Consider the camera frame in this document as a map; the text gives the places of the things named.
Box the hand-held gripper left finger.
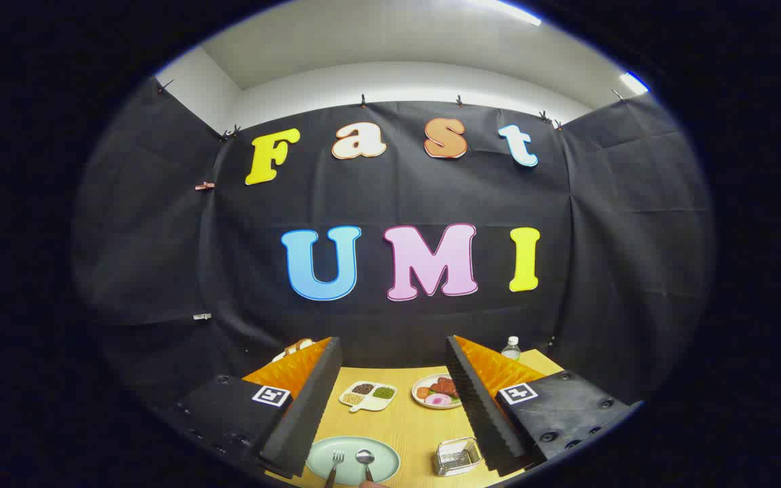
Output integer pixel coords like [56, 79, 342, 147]
[175, 337, 343, 479]

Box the black backdrop cloth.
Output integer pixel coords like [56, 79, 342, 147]
[72, 76, 715, 407]

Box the white divided dish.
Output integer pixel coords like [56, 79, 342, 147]
[339, 381, 398, 413]

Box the metal wire basket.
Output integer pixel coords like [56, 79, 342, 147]
[433, 437, 483, 477]

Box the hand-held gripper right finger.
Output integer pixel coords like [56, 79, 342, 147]
[445, 335, 642, 476]

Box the pale green round plate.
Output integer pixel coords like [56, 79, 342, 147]
[306, 436, 401, 486]

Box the white oval food plate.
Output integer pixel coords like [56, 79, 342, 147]
[412, 374, 463, 410]

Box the white rectangular tray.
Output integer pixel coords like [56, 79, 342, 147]
[271, 338, 317, 363]

